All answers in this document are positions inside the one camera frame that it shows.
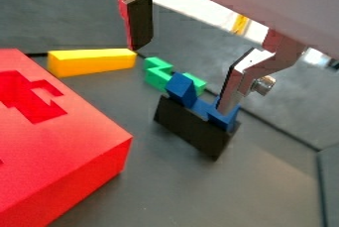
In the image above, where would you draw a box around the yellow long bar block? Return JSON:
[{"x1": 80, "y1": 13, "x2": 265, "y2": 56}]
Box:
[{"x1": 48, "y1": 49, "x2": 136, "y2": 77}]

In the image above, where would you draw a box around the blue U-shaped block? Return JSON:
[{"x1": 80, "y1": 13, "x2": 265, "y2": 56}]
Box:
[{"x1": 165, "y1": 72, "x2": 240, "y2": 132}]

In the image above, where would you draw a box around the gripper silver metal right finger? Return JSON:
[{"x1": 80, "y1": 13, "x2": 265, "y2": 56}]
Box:
[{"x1": 216, "y1": 30, "x2": 305, "y2": 115}]

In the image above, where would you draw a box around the black angle fixture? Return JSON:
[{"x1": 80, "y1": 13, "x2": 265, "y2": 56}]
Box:
[{"x1": 153, "y1": 95, "x2": 240, "y2": 161}]

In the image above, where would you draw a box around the red puzzle base block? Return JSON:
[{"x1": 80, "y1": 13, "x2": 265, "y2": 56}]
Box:
[{"x1": 0, "y1": 49, "x2": 132, "y2": 227}]

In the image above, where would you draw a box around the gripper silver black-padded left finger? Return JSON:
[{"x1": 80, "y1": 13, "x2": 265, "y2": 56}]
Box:
[{"x1": 117, "y1": 0, "x2": 153, "y2": 51}]

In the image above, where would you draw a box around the green zigzag block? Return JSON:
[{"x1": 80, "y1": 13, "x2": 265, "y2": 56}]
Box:
[{"x1": 143, "y1": 57, "x2": 207, "y2": 95}]

